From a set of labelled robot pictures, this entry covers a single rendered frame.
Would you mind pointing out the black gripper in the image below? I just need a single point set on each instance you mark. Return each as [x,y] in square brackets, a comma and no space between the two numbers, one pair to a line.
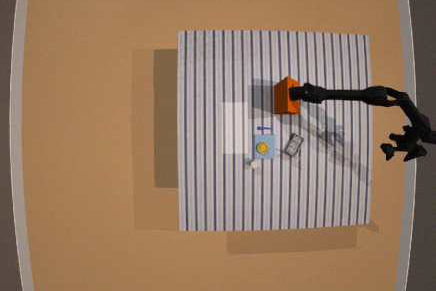
[414,150]

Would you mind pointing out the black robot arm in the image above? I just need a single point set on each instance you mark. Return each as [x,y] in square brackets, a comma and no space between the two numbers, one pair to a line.
[375,96]

